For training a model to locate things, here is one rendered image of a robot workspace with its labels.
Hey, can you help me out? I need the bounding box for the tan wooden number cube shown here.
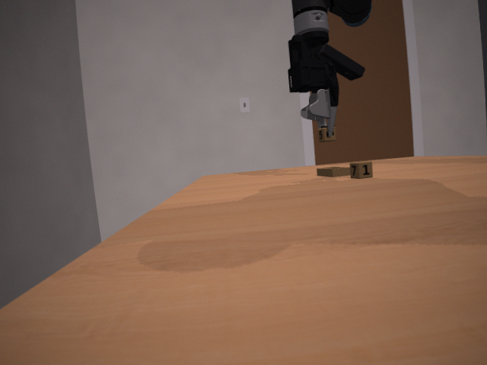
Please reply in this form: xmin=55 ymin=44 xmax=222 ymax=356
xmin=350 ymin=161 xmax=373 ymax=179
xmin=318 ymin=127 xmax=336 ymax=142

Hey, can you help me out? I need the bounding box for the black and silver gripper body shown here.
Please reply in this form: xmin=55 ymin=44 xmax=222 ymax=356
xmin=288 ymin=30 xmax=336 ymax=93

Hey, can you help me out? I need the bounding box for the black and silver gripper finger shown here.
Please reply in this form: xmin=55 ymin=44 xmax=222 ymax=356
xmin=301 ymin=90 xmax=327 ymax=129
xmin=309 ymin=71 xmax=339 ymax=136

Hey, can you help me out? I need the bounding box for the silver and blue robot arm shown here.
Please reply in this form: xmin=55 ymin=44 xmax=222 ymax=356
xmin=291 ymin=0 xmax=372 ymax=81

